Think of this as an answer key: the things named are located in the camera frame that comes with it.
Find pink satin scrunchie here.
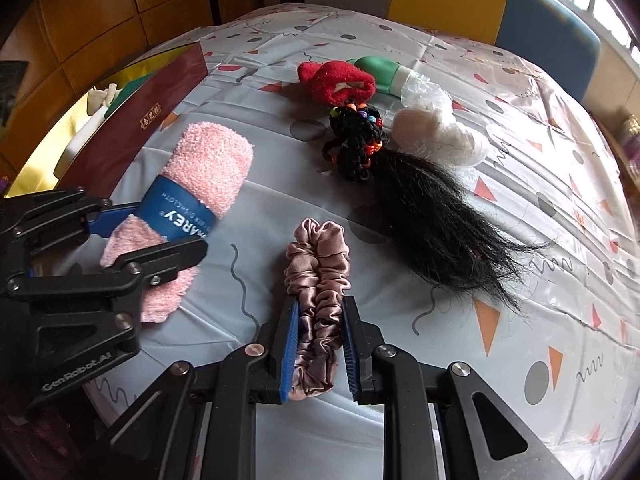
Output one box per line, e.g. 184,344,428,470
284,217,351,402

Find dark red gold-lined tin box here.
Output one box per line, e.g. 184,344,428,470
5,42,210,201

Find clear plastic bag of cotton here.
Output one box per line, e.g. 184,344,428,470
390,72,488,168

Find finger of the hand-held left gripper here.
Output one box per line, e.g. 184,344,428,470
0,187,146,253
0,237,208,307

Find patterned white bed sheet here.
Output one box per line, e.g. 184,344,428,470
50,2,640,480

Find pink towel blue band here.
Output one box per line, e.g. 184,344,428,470
99,121,255,323

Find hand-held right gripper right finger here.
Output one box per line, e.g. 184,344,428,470
341,295,576,480

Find wooden wardrobe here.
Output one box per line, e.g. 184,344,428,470
0,0,266,196

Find white foam block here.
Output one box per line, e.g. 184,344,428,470
65,105,108,161

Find grey yellow blue headboard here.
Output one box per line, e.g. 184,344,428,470
302,0,601,103

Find green and white bottle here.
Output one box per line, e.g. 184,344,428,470
350,55,416,98

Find beige loofah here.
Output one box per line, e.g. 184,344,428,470
87,84,121,113

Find green and yellow sponge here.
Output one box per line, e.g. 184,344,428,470
107,72,156,111

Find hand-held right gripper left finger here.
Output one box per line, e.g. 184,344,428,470
82,294,301,480

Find red fluffy sock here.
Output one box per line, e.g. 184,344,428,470
297,59,377,107

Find black hairpiece with beads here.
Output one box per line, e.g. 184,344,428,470
322,101,551,311

